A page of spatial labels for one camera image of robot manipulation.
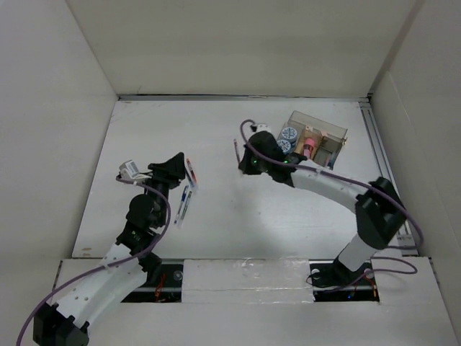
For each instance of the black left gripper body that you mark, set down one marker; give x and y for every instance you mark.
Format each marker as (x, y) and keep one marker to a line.
(163, 215)

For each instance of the clear plastic organizer box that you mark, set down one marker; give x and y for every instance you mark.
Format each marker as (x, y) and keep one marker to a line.
(329, 138)

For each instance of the blue round tape tin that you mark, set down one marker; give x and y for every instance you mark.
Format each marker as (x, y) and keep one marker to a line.
(289, 133)
(286, 146)

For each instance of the metal rail at right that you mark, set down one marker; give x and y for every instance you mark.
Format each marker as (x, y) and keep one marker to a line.
(404, 238)

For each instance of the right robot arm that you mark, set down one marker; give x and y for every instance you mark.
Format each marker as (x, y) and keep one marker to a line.
(378, 210)

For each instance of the pink capped pen refill tube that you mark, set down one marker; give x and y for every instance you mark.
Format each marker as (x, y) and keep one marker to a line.
(308, 147)

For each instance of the red ink refill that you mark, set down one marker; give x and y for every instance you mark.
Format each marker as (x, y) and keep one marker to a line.
(235, 145)

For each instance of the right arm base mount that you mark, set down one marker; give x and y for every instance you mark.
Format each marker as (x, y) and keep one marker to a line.
(332, 282)

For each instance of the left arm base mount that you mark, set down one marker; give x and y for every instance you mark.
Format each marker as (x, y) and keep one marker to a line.
(163, 286)

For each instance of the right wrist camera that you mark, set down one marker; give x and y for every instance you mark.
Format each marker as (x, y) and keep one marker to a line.
(260, 127)

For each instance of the metal rail at back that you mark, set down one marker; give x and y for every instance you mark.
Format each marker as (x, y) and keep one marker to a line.
(221, 97)

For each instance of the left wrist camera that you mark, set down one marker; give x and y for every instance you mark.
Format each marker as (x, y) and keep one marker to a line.
(128, 170)

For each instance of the metal rail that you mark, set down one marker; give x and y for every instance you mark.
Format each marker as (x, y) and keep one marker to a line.
(404, 238)
(221, 97)

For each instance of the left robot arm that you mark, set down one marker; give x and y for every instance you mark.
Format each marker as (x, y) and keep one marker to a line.
(129, 263)

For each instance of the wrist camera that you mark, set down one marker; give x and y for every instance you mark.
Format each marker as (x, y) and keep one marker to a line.
(128, 170)
(260, 127)

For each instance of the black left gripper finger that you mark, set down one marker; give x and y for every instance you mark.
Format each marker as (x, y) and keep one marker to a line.
(174, 164)
(165, 180)

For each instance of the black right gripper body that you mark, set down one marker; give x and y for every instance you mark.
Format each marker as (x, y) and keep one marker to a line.
(254, 166)

